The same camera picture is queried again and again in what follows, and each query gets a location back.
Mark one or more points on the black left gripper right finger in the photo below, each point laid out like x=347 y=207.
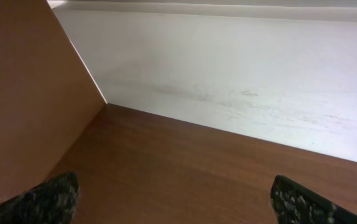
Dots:
x=295 y=204

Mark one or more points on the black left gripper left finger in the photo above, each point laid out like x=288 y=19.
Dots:
x=51 y=202

